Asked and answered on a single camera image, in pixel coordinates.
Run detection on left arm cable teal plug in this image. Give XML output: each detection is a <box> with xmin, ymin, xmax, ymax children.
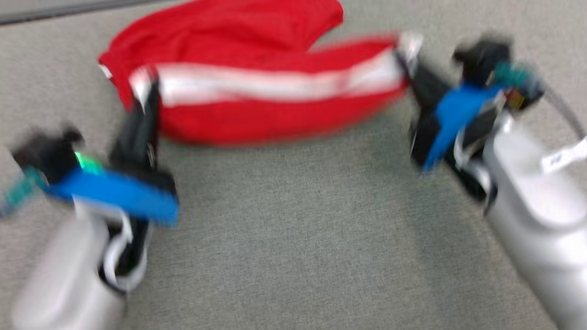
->
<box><xmin>0</xmin><ymin>169</ymin><xmax>49</xmax><ymax>254</ymax></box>

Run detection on white cable label tag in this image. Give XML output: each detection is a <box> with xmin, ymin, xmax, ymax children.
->
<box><xmin>540</xmin><ymin>136</ymin><xmax>587</xmax><ymax>175</ymax></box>

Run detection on grey partition base rail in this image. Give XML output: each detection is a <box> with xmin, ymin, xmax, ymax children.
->
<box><xmin>0</xmin><ymin>0</ymin><xmax>206</xmax><ymax>28</ymax></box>

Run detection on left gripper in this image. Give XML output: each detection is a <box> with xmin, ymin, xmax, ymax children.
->
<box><xmin>95</xmin><ymin>80</ymin><xmax>181</xmax><ymax>293</ymax></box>

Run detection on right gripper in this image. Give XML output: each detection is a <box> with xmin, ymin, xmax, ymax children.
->
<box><xmin>399</xmin><ymin>45</ymin><xmax>509</xmax><ymax>215</ymax></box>

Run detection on grey fabric sofa surface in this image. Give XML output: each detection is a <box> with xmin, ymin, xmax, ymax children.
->
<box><xmin>0</xmin><ymin>0</ymin><xmax>587</xmax><ymax>330</ymax></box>

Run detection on red and white garment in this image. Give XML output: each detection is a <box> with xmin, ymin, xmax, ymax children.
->
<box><xmin>96</xmin><ymin>0</ymin><xmax>427</xmax><ymax>152</ymax></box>

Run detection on blue right camera bracket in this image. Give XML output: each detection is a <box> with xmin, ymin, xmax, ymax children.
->
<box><xmin>417</xmin><ymin>83</ymin><xmax>508</xmax><ymax>172</ymax></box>

